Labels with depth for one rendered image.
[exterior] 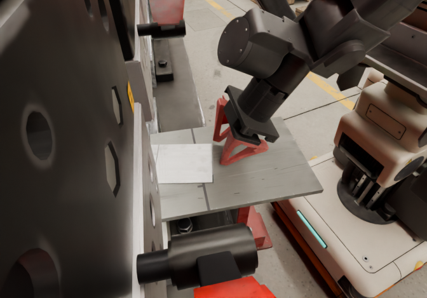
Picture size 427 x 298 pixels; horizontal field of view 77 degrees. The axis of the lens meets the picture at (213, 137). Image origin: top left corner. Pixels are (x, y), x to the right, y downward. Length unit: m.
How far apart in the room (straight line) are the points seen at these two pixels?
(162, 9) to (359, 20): 0.19
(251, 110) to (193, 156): 0.14
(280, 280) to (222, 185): 1.06
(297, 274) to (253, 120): 1.16
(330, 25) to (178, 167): 0.30
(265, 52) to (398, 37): 0.53
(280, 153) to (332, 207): 0.89
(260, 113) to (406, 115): 0.56
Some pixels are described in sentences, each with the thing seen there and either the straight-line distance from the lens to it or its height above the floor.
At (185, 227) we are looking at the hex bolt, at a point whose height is 0.92.
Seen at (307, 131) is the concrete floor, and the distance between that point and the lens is 2.08.
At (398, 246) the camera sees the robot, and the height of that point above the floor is 0.28.
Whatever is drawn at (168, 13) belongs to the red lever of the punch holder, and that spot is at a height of 1.29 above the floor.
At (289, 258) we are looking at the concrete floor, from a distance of 1.50.
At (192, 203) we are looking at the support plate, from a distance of 0.42.
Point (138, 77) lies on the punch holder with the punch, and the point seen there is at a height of 1.24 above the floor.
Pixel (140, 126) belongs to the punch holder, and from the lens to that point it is 0.16.
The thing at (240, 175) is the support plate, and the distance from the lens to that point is 0.45.
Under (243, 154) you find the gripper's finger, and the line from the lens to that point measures 0.43.
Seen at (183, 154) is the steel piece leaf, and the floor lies 1.00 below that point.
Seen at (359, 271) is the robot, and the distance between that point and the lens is 1.26.
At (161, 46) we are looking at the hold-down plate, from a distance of 1.03.
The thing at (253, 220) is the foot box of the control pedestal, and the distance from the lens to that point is 1.41.
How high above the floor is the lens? 1.35
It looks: 45 degrees down
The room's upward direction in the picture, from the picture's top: straight up
